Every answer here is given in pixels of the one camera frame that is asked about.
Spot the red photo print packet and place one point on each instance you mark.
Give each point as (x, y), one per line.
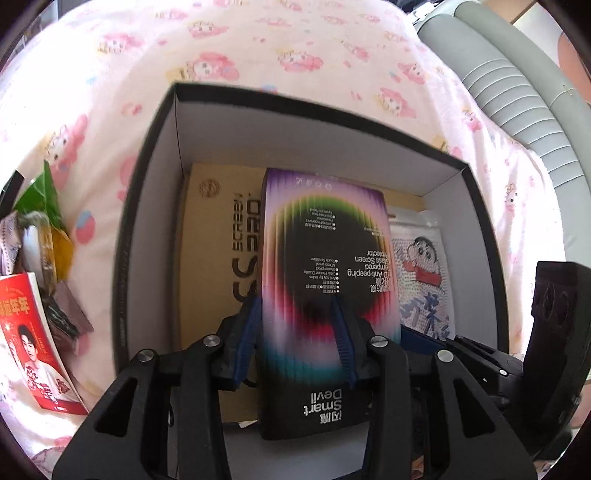
(32, 341)

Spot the green and yellow snack packet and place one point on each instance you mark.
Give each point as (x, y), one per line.
(44, 194)

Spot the pink cartoon printed blanket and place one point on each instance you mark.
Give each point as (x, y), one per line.
(277, 46)

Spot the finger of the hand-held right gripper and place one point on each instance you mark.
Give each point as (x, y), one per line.
(489, 357)

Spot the dark brown packet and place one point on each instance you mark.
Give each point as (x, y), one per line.
(67, 318)

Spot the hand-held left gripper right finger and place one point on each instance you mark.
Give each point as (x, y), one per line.
(344, 346)

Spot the brown kraft flat box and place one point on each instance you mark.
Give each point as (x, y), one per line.
(207, 277)

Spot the grey ribbed sofa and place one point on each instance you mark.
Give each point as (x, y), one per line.
(503, 87)

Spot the cartoon print clear pouch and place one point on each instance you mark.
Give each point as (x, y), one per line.
(422, 277)

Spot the black cardboard box container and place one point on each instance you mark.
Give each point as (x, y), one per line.
(221, 134)

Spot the rainbow screen protector box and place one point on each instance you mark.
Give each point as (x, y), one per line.
(323, 258)

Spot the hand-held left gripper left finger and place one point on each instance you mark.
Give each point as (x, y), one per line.
(247, 339)

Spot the beige patterned strip bundle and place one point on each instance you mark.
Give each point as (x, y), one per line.
(9, 244)

